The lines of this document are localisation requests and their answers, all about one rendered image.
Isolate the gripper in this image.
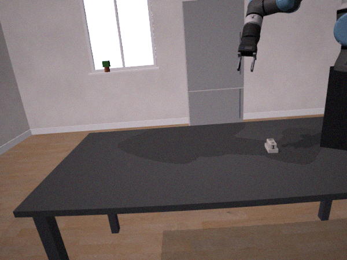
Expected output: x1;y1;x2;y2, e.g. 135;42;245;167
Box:
237;14;263;72

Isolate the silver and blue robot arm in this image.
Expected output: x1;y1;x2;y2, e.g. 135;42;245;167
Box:
246;0;347;72

